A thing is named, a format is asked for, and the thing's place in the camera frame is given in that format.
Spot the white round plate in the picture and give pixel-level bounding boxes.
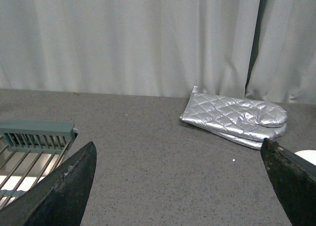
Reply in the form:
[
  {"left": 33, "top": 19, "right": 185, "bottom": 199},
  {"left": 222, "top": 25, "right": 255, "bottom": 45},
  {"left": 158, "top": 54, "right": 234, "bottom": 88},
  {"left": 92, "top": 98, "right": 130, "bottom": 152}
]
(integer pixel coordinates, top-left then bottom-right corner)
[{"left": 295, "top": 150, "right": 316, "bottom": 165}]

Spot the left grey curtain panel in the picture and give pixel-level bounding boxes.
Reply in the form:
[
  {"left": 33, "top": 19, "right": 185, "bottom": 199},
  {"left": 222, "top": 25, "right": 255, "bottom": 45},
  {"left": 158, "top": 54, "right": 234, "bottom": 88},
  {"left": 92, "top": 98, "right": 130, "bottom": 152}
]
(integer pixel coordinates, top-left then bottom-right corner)
[{"left": 0, "top": 0, "right": 259, "bottom": 97}]

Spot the silver quilted oven mitt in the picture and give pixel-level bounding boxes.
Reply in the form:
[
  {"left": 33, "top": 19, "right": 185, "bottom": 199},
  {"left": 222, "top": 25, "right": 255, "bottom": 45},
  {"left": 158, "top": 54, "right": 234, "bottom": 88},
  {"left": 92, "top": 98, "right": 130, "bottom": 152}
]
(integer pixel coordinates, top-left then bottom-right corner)
[{"left": 180, "top": 87, "right": 287, "bottom": 150}]

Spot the right grey curtain panel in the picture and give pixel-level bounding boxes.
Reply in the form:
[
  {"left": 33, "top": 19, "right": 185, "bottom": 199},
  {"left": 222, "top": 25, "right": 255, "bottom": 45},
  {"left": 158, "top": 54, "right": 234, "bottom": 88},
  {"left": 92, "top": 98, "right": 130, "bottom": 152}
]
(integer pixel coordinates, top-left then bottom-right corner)
[{"left": 245, "top": 0, "right": 316, "bottom": 104}]

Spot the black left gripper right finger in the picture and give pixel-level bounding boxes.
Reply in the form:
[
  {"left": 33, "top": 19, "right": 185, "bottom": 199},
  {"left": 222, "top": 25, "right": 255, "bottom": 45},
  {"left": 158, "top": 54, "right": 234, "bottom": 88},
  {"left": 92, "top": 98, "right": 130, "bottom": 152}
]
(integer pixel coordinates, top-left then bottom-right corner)
[{"left": 260, "top": 138, "right": 316, "bottom": 226}]

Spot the green dish drying rack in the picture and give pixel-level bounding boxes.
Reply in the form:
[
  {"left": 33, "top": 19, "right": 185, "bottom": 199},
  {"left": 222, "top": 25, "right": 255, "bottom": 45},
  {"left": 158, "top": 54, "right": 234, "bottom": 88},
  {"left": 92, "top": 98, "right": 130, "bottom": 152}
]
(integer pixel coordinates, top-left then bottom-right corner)
[{"left": 0, "top": 120, "right": 79, "bottom": 208}]

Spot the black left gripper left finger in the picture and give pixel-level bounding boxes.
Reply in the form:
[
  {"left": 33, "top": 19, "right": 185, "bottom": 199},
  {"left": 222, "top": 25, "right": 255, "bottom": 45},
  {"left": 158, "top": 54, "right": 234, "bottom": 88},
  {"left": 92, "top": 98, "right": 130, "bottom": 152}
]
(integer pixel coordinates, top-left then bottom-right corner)
[{"left": 0, "top": 141, "right": 96, "bottom": 226}]

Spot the grey curtain panel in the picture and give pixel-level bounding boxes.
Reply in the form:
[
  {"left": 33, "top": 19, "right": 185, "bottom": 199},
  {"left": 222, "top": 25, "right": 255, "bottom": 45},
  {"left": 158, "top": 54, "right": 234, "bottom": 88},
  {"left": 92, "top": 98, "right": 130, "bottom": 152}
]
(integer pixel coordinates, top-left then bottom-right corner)
[
  {"left": 0, "top": 0, "right": 259, "bottom": 97},
  {"left": 245, "top": 0, "right": 316, "bottom": 104}
]

